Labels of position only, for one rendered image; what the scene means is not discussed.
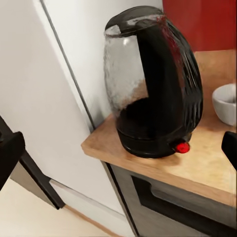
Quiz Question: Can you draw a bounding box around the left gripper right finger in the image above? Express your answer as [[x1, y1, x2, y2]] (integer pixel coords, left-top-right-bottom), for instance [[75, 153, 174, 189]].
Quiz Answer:
[[221, 131, 237, 171]]

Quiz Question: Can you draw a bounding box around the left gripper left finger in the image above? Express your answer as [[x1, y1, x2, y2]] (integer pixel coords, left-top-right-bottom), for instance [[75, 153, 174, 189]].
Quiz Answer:
[[0, 131, 26, 191]]

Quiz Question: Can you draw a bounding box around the coffee cup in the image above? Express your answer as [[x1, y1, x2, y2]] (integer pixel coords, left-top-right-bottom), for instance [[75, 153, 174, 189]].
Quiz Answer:
[[212, 83, 237, 125]]

